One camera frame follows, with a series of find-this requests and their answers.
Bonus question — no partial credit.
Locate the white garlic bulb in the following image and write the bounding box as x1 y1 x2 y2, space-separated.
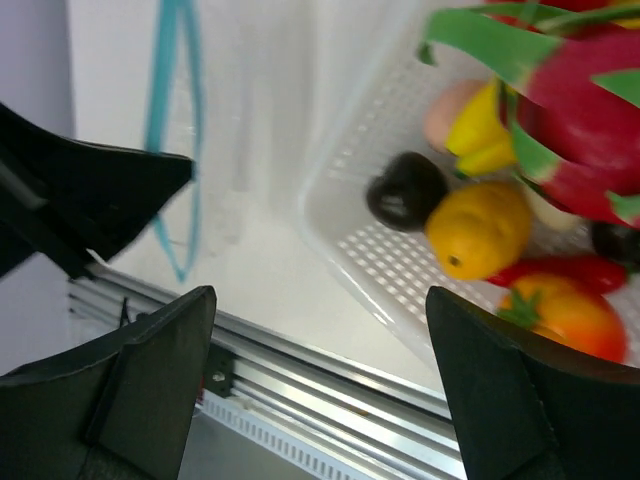
520 183 582 232

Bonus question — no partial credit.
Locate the white perforated plastic basket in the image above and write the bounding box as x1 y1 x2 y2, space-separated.
299 2 503 370

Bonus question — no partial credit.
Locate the orange red tomato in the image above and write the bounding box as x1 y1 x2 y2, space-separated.
496 273 628 363

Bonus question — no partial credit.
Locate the yellow banana bunch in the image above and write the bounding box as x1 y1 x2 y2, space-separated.
445 79 516 177

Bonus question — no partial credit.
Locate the white slotted cable duct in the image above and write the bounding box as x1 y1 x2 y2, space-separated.
196 391 408 479

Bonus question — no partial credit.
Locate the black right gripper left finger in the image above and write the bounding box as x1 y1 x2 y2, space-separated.
1 286 217 479

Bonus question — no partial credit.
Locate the red chili pepper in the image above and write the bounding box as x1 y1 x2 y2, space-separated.
486 254 630 294

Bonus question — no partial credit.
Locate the yellow orange fruit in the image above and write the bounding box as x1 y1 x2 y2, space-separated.
425 181 533 280

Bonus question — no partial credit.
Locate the aluminium rail frame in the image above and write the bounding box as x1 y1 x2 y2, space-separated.
67 264 461 480

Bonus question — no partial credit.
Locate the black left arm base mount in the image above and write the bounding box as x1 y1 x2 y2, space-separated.
198 344 236 404

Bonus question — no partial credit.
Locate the clear zip top bag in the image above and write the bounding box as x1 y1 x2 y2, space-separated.
143 1 357 284

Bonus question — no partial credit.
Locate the pink peach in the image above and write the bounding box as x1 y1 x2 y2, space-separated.
423 79 486 153

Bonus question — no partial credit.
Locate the pink dragon fruit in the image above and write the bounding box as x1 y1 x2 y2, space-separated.
419 1 639 228

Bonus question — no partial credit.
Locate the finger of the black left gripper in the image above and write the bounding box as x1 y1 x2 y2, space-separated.
1 106 194 279

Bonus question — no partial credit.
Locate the dark purple plum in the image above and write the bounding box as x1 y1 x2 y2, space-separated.
365 151 449 232

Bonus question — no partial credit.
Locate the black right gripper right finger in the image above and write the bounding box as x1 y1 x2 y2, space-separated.
425 287 639 479

